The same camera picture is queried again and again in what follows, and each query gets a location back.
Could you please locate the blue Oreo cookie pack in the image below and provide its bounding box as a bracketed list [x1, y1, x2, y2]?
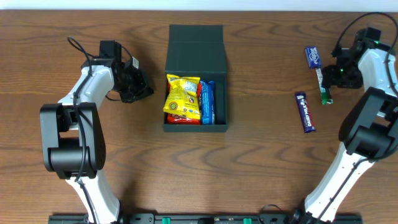
[200, 81, 215, 125]

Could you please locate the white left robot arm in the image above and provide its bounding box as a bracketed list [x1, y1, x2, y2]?
[40, 37, 154, 223]

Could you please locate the yellow snack packet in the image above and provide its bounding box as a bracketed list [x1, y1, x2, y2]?
[163, 74, 201, 119]

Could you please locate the green and white wafer bar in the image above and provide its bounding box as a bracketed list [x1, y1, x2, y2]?
[315, 68, 333, 105]

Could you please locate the blue Dairy Milk chocolate bar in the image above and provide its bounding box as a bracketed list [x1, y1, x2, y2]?
[295, 92, 316, 133]

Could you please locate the dark green box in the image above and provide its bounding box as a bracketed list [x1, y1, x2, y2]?
[162, 24, 229, 133]

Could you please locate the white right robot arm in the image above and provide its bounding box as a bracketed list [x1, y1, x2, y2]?
[295, 27, 397, 223]

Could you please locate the small blue Eclipse mint box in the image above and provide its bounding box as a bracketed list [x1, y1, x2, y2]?
[305, 46, 322, 69]

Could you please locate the red Hacks candy bag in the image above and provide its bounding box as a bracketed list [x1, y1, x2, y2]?
[165, 83, 201, 125]

